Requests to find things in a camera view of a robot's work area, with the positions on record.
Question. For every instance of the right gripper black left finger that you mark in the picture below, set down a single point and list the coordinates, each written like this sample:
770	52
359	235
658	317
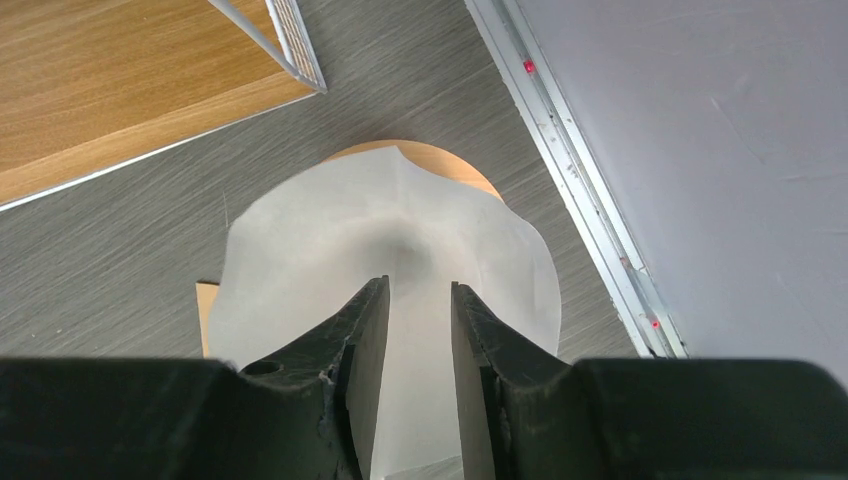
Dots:
305	411

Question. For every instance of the brown paper coffee filter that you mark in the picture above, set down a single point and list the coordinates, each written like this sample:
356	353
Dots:
206	294

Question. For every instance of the white paper coffee filter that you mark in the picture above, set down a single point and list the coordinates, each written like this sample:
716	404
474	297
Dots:
300	252

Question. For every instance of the wooden ring dripper holder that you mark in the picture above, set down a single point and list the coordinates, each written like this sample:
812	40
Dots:
431	158

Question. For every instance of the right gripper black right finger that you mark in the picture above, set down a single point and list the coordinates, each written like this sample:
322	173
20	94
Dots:
525	414

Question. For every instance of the white wire wooden shelf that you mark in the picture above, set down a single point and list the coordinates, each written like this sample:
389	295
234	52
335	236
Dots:
90	86

